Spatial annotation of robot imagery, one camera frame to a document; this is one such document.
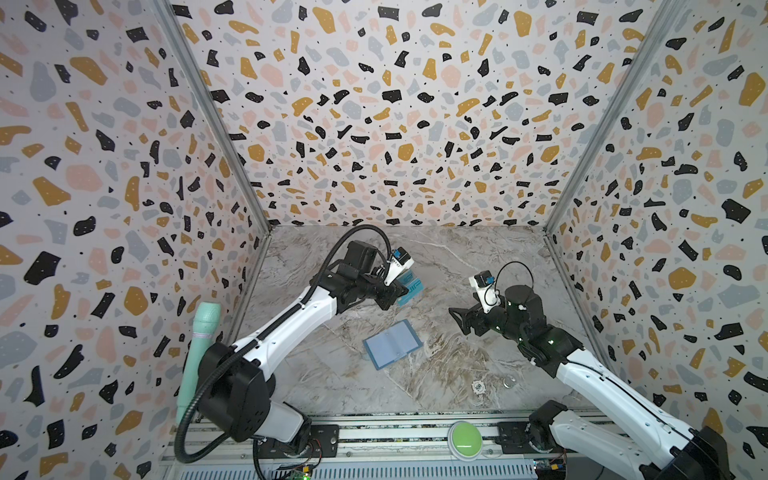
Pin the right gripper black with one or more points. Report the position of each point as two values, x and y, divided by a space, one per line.
477 318

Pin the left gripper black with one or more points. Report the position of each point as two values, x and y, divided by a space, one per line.
396 291

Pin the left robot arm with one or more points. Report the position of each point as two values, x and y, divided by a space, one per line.
236 382

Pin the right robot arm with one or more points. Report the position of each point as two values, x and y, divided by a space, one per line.
652 444

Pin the white poker chip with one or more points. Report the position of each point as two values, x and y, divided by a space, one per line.
478 387

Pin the green push button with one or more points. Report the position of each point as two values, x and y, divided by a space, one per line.
464 441

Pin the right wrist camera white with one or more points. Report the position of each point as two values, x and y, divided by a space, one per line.
484 284

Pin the aluminium front rail frame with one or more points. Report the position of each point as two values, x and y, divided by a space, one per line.
388 446

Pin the mint green cylinder handle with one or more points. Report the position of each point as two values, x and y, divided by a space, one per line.
205 324

